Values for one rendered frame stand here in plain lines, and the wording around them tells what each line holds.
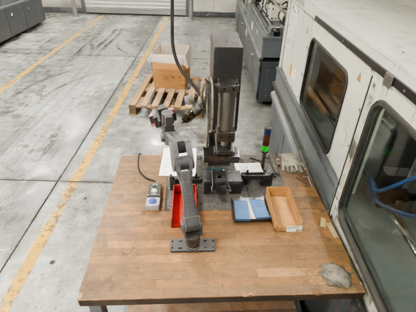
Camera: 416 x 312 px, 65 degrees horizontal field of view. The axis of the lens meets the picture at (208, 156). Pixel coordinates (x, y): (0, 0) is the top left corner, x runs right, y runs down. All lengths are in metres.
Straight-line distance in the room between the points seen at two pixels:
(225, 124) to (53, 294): 1.71
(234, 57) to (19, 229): 2.33
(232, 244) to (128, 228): 0.49
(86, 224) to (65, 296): 0.67
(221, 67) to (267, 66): 3.19
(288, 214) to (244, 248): 0.32
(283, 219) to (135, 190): 0.79
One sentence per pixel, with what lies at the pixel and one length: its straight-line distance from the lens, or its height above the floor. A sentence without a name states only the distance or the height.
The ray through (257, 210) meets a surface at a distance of 1.67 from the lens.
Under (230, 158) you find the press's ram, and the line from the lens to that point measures 1.64.
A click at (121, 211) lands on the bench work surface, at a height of 0.90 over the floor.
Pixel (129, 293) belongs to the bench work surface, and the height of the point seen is 0.90.
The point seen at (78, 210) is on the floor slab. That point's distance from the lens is 3.16.
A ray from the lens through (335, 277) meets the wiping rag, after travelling 1.50.
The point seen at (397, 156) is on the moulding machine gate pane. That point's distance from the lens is 1.34.
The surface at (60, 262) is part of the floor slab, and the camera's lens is 2.80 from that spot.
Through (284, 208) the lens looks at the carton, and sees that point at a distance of 1.74.
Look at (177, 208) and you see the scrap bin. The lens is 1.68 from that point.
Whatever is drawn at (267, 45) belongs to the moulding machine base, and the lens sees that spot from 4.61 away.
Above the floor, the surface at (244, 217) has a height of 0.92.
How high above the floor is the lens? 2.05
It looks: 34 degrees down
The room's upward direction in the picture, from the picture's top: 2 degrees clockwise
